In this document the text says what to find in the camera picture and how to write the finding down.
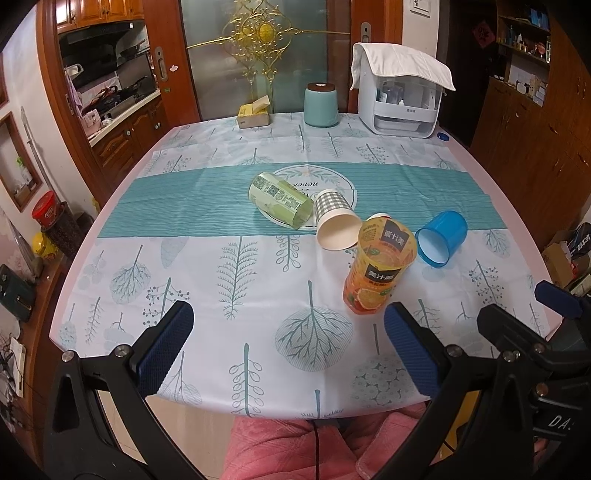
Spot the blue plastic cup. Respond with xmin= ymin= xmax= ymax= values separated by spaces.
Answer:
xmin=414 ymin=210 xmax=469 ymax=267

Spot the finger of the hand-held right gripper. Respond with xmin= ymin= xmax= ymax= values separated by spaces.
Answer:
xmin=534 ymin=281 xmax=591 ymax=324
xmin=478 ymin=304 xmax=557 ymax=366

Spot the black device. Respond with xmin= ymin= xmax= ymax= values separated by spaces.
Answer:
xmin=0 ymin=264 xmax=37 ymax=323

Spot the green printed paper cup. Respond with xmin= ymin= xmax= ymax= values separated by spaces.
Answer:
xmin=248 ymin=172 xmax=315 ymax=230

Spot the leaf print tablecloth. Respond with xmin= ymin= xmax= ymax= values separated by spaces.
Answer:
xmin=48 ymin=111 xmax=555 ymax=421

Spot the red lid jar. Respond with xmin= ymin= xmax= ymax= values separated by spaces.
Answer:
xmin=31 ymin=191 xmax=58 ymax=228

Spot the red wall ornament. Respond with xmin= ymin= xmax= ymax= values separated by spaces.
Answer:
xmin=472 ymin=19 xmax=496 ymax=49

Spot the glass door with gold ornament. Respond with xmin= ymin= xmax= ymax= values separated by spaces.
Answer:
xmin=179 ymin=0 xmax=354 ymax=124

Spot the yellow round container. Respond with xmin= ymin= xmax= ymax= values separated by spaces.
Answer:
xmin=30 ymin=232 xmax=60 ymax=258

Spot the white countertop appliance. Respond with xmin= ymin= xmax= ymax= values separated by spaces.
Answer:
xmin=353 ymin=42 xmax=448 ymax=138

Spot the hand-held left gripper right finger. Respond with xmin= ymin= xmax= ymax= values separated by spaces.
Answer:
xmin=385 ymin=302 xmax=539 ymax=480

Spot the orange juice print cup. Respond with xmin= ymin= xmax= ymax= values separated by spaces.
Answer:
xmin=342 ymin=218 xmax=418 ymax=315

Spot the wooden kitchen cabinet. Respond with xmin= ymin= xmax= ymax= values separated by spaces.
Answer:
xmin=39 ymin=0 xmax=204 ymax=204

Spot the dark brown jar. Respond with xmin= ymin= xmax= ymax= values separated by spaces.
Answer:
xmin=41 ymin=202 xmax=86 ymax=259

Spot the yellow tissue box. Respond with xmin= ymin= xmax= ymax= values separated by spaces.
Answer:
xmin=237 ymin=95 xmax=271 ymax=128

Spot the white towel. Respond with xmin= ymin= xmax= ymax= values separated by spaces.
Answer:
xmin=349 ymin=42 xmax=456 ymax=92

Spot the pink quilted clothing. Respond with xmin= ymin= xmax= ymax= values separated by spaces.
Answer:
xmin=225 ymin=401 xmax=446 ymax=480

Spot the wooden shelf cabinet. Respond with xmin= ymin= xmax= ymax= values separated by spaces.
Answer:
xmin=470 ymin=0 xmax=591 ymax=241

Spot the teal canister with brown lid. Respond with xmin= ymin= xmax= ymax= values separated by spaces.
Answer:
xmin=303 ymin=82 xmax=339 ymax=128

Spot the cardboard box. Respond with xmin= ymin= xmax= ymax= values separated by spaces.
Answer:
xmin=541 ymin=241 xmax=575 ymax=288

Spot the checked paper cup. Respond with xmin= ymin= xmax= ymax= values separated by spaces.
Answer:
xmin=315 ymin=189 xmax=363 ymax=251

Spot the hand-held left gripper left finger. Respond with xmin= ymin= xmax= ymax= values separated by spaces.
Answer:
xmin=44 ymin=301 xmax=204 ymax=480

